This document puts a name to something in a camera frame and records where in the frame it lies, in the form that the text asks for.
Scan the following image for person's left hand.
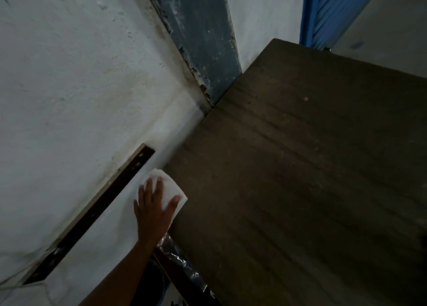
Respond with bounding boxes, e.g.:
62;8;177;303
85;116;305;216
133;177;181;247

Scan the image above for white cleaning cloth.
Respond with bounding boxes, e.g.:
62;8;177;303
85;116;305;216
142;168;188;230

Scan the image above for person's left forearm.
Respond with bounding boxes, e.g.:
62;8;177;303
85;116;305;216
78;241;161;306

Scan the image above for clear plastic wrap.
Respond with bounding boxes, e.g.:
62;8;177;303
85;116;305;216
156;233;217;300

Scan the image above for blue corrugated sheet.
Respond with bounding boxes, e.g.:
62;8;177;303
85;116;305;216
299;0;385;51

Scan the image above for black metal wall strip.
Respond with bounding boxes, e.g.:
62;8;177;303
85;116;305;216
23;144;156;286

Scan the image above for dark wooden table frame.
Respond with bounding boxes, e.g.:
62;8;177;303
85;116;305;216
153;247;223;306

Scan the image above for worn blue-grey door frame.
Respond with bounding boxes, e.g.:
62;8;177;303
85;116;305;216
140;0;243;107

